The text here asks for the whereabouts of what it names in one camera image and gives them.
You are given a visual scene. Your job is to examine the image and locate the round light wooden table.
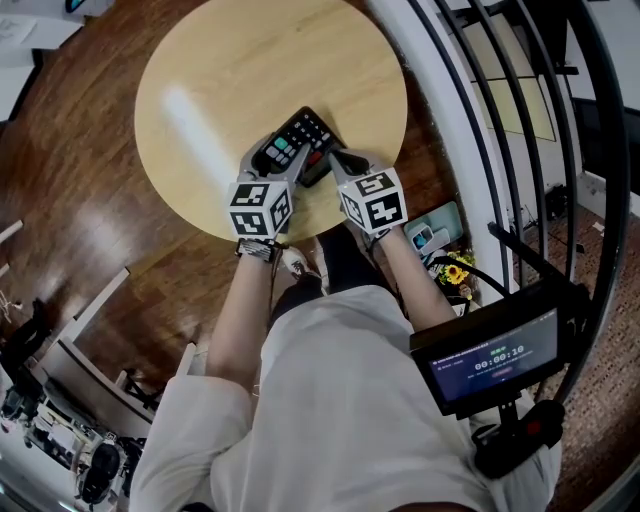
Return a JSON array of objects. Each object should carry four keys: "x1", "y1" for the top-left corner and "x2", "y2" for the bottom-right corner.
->
[{"x1": 133, "y1": 0, "x2": 409, "y2": 247}]

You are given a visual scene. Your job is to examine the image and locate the black calculator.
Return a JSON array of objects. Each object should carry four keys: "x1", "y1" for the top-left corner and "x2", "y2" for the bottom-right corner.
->
[{"x1": 252, "y1": 105, "x2": 349, "y2": 189}]

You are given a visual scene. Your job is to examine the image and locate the cluttered white desk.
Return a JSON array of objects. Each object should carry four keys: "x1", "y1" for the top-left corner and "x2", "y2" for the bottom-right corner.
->
[{"x1": 0, "y1": 294, "x2": 166, "y2": 506}]

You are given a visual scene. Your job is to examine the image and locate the black monitor mount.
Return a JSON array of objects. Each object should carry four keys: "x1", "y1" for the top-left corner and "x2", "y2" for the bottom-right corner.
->
[{"x1": 469, "y1": 392, "x2": 567, "y2": 481}]

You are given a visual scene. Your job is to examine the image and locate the black metal railing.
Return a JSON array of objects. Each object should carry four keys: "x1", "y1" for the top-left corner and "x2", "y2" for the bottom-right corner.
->
[{"x1": 405, "y1": 0, "x2": 632, "y2": 404}]

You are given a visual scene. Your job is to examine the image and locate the black patterned wristband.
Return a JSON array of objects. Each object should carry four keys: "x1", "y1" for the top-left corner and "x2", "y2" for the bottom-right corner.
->
[{"x1": 234, "y1": 237, "x2": 277, "y2": 262}]

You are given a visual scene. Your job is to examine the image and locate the person's white shoe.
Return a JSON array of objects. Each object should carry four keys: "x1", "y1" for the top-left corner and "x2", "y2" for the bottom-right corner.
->
[{"x1": 281, "y1": 246, "x2": 322, "y2": 282}]

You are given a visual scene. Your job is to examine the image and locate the small white box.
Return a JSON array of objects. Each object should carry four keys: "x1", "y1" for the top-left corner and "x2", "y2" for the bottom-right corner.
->
[{"x1": 411, "y1": 225, "x2": 437, "y2": 252}]

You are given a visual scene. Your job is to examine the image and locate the person's white shirt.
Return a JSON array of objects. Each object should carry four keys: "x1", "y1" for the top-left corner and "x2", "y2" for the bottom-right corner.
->
[{"x1": 128, "y1": 284, "x2": 563, "y2": 512}]

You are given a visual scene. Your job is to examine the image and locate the person's left forearm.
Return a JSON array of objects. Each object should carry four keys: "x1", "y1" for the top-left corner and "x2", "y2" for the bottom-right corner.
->
[{"x1": 205, "y1": 252, "x2": 281, "y2": 384}]

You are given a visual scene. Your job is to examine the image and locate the white paper sheet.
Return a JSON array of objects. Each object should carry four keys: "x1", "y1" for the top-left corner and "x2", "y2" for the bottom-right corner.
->
[{"x1": 0, "y1": 14, "x2": 39, "y2": 47}]

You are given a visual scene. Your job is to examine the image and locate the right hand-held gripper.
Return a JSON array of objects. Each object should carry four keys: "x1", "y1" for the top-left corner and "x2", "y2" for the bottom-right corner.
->
[{"x1": 326, "y1": 147, "x2": 409, "y2": 237}]

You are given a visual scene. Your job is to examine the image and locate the pale green tray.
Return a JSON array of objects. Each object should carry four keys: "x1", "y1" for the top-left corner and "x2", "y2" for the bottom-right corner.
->
[{"x1": 402, "y1": 200, "x2": 467, "y2": 259}]

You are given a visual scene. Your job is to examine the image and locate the black monitor screen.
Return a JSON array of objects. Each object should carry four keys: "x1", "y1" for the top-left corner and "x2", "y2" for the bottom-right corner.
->
[{"x1": 408, "y1": 282, "x2": 592, "y2": 419}]

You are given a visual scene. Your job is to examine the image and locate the person's right forearm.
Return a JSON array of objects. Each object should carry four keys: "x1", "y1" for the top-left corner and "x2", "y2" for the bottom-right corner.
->
[{"x1": 378, "y1": 225, "x2": 462, "y2": 337}]

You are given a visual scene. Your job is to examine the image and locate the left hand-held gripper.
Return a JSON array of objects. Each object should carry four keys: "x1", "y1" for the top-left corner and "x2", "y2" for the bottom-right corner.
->
[{"x1": 227, "y1": 133, "x2": 314, "y2": 242}]

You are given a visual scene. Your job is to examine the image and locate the person's dark trousers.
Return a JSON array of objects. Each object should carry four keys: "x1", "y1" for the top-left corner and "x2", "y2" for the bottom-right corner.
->
[{"x1": 269, "y1": 227, "x2": 402, "y2": 324}]

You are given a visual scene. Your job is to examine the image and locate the yellow sunflower bunch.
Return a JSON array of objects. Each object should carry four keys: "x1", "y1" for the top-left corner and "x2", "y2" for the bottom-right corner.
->
[{"x1": 435, "y1": 251, "x2": 477, "y2": 302}]

